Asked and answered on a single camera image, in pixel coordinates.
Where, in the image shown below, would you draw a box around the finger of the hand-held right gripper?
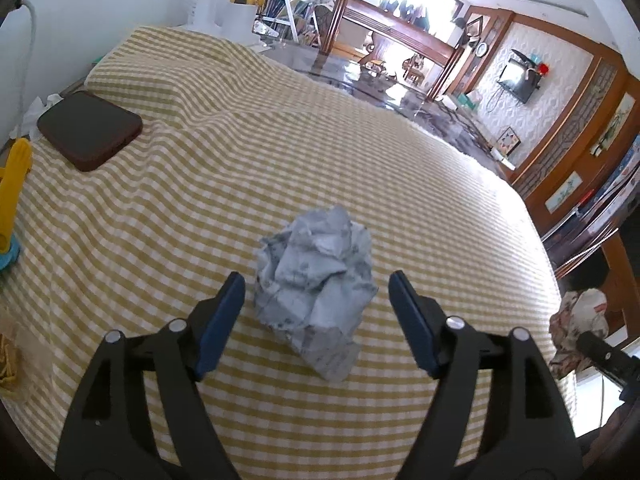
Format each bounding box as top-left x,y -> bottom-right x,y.
575,330 -> 628,396

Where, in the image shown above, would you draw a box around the colourful snack wrapper on floor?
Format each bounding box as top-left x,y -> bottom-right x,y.
0,237 -> 22,271

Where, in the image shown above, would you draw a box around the yellow checkered tablecloth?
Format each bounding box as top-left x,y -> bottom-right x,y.
0,25 -> 576,480

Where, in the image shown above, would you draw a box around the yellow crinkled wrapper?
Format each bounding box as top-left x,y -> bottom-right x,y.
0,330 -> 25,401

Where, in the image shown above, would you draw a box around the yellow plastic clamp handle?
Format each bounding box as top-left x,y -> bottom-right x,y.
0,137 -> 34,256

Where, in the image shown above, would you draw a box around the white cable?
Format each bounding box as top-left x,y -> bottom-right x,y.
15,0 -> 40,133

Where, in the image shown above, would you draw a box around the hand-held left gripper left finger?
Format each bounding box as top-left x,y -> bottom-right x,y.
55,271 -> 247,480

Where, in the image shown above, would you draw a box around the white tissue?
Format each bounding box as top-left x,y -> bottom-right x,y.
7,94 -> 63,141

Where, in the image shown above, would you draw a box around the narrow flower painting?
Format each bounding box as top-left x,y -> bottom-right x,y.
545,171 -> 582,211

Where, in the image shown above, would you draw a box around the tall flower painting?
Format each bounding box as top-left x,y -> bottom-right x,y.
592,92 -> 636,157

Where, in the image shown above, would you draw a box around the hanging clothes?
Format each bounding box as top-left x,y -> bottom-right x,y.
377,0 -> 433,31

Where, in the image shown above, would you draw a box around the small framed picture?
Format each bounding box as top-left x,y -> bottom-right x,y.
497,127 -> 521,156

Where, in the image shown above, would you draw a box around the white cup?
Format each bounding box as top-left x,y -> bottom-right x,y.
219,2 -> 257,42

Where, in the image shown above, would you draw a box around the dark brown phone case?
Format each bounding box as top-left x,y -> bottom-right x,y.
37,91 -> 143,172

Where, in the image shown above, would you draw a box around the white desk lamp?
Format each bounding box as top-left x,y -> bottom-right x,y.
190,0 -> 221,28

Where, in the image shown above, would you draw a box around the grey paper ball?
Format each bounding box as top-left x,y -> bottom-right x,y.
253,205 -> 379,383

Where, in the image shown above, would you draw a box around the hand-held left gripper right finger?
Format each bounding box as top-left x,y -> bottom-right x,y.
389,270 -> 585,480

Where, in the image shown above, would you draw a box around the wall shelf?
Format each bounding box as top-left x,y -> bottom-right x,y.
510,49 -> 551,77

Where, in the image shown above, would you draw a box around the wall television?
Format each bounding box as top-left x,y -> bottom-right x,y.
500,57 -> 536,103

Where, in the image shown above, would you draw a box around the pink white snack wrapper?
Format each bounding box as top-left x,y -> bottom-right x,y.
549,289 -> 610,378

